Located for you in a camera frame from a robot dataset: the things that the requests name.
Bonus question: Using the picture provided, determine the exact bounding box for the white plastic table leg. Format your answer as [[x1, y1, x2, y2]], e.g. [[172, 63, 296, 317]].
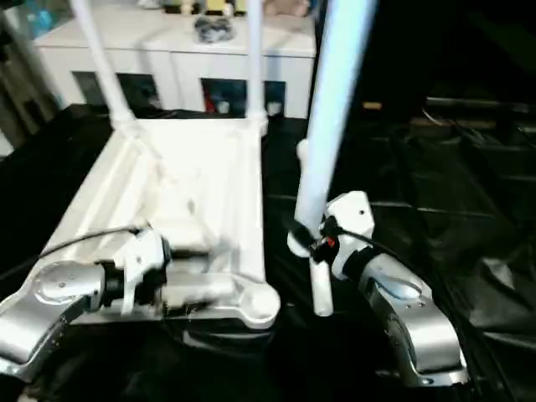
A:
[[244, 0, 270, 137], [69, 0, 142, 133], [296, 140, 336, 318], [286, 0, 379, 259]]

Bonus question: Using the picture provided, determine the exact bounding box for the white plastic table top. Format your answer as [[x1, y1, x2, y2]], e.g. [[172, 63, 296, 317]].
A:
[[35, 116, 283, 330]]

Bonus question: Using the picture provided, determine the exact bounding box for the black plastic mat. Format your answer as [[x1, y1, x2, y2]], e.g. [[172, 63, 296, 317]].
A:
[[0, 100, 536, 402]]

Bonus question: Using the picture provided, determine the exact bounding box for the black flat device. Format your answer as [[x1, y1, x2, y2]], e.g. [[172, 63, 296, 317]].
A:
[[425, 97, 536, 126]]

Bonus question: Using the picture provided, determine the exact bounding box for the black tall cabinet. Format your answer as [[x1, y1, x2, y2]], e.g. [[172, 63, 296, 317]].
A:
[[312, 0, 536, 122]]

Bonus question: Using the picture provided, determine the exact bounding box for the grey bundle on cabinet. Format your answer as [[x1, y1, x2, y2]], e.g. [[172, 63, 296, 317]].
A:
[[193, 17, 236, 45]]

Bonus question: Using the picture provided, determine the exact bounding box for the white cabinet with glass doors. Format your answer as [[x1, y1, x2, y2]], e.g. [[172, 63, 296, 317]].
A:
[[29, 0, 319, 120]]

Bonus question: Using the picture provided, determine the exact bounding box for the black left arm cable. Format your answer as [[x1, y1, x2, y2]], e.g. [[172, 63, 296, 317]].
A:
[[0, 226, 152, 281]]

